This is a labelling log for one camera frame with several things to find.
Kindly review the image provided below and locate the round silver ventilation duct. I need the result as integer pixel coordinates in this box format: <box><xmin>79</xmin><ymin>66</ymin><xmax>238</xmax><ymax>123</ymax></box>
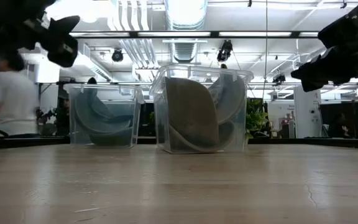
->
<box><xmin>165</xmin><ymin>0</ymin><xmax>208</xmax><ymax>63</ymax></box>

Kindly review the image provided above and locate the tan cap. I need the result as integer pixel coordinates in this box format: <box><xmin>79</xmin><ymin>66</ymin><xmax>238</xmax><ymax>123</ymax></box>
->
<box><xmin>162</xmin><ymin>77</ymin><xmax>221</xmax><ymax>152</ymax></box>

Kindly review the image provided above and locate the white ceiling pipe bundle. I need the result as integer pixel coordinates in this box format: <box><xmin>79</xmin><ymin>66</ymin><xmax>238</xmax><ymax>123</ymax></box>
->
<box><xmin>107</xmin><ymin>0</ymin><xmax>161</xmax><ymax>73</ymax></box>

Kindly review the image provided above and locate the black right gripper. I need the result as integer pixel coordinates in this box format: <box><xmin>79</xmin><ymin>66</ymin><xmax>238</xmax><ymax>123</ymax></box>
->
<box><xmin>290</xmin><ymin>43</ymin><xmax>358</xmax><ymax>93</ymax></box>

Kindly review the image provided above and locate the black rear table rail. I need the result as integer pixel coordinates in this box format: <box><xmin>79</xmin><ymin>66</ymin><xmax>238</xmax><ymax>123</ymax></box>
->
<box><xmin>0</xmin><ymin>136</ymin><xmax>358</xmax><ymax>150</ymax></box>

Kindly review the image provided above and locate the light gray cap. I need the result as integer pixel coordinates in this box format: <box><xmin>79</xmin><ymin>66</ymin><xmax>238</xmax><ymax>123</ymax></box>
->
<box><xmin>208</xmin><ymin>63</ymin><xmax>247</xmax><ymax>126</ymax></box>
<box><xmin>168</xmin><ymin>119</ymin><xmax>236</xmax><ymax>154</ymax></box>

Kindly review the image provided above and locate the person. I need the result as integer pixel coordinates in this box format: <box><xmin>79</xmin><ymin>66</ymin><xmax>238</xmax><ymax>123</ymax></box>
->
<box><xmin>0</xmin><ymin>51</ymin><xmax>40</xmax><ymax>138</ymax></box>
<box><xmin>328</xmin><ymin>112</ymin><xmax>349</xmax><ymax>139</ymax></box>
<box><xmin>54</xmin><ymin>98</ymin><xmax>71</xmax><ymax>136</ymax></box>

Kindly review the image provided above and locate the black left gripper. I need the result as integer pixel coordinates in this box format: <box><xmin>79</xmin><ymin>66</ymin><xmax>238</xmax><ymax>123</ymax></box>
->
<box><xmin>9</xmin><ymin>11</ymin><xmax>81</xmax><ymax>68</ymax></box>

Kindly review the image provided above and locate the white pillar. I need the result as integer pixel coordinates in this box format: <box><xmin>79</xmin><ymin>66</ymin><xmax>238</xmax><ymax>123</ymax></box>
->
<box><xmin>293</xmin><ymin>85</ymin><xmax>324</xmax><ymax>139</ymax></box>

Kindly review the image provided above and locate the thin hanging cable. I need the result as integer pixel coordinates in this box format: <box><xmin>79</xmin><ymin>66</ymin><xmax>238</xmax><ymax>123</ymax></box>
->
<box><xmin>264</xmin><ymin>0</ymin><xmax>269</xmax><ymax>100</ymax></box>

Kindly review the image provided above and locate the black ceiling spotlight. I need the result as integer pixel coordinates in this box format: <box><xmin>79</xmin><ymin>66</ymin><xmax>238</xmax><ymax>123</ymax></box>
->
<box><xmin>216</xmin><ymin>39</ymin><xmax>234</xmax><ymax>62</ymax></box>
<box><xmin>111</xmin><ymin>49</ymin><xmax>125</xmax><ymax>63</ymax></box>
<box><xmin>272</xmin><ymin>73</ymin><xmax>287</xmax><ymax>85</ymax></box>

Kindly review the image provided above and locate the clear plastic bin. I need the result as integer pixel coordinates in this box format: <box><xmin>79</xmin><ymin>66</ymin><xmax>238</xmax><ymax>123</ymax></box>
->
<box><xmin>149</xmin><ymin>63</ymin><xmax>255</xmax><ymax>155</ymax></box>
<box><xmin>63</xmin><ymin>82</ymin><xmax>145</xmax><ymax>149</ymax></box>

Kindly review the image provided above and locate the white rectangular air duct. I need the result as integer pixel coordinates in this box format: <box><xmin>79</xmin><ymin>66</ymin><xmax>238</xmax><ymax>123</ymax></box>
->
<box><xmin>70</xmin><ymin>42</ymin><xmax>113</xmax><ymax>82</ymax></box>

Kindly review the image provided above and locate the green potted plant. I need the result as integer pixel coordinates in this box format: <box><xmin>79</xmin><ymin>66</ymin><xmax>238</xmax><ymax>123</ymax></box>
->
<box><xmin>246</xmin><ymin>98</ymin><xmax>270</xmax><ymax>140</ymax></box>

